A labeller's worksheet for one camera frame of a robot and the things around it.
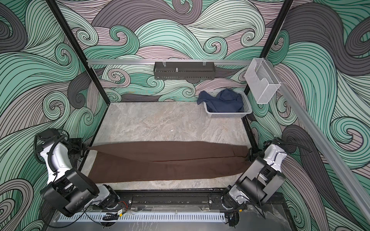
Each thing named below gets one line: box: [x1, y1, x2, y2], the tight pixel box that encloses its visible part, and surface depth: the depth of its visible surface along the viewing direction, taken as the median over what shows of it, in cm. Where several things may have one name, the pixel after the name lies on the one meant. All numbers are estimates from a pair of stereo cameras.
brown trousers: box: [86, 140, 252, 184], surface depth 87 cm
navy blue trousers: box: [197, 88, 245, 113], surface depth 113 cm
